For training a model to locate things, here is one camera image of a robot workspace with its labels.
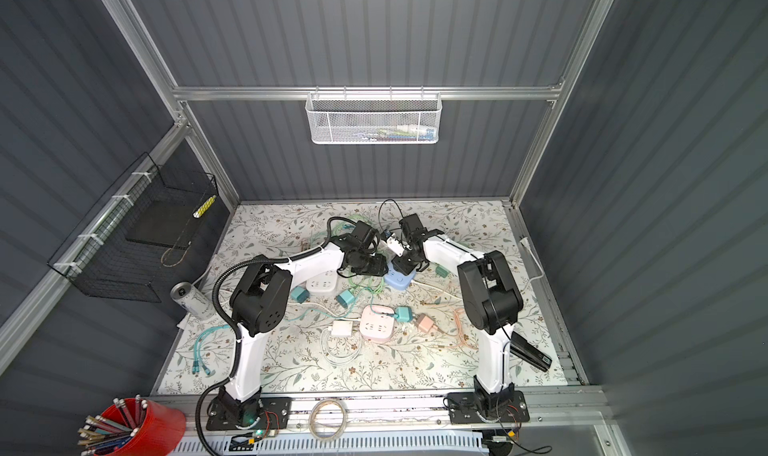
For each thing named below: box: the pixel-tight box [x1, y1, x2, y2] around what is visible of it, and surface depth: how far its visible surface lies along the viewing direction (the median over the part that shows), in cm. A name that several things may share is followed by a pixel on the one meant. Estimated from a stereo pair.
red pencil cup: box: [96, 397, 187, 456], surface depth 63 cm
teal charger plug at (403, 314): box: [393, 306, 413, 323], surface depth 89 cm
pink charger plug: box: [416, 313, 434, 332], surface depth 88 cm
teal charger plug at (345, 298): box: [336, 289, 355, 308], surface depth 94 cm
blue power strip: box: [383, 264, 417, 291], surface depth 97 cm
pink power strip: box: [359, 305, 395, 341], surface depth 88 cm
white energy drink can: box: [170, 282, 216, 320], surface depth 83 cm
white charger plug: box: [331, 321, 353, 337], surface depth 88 cm
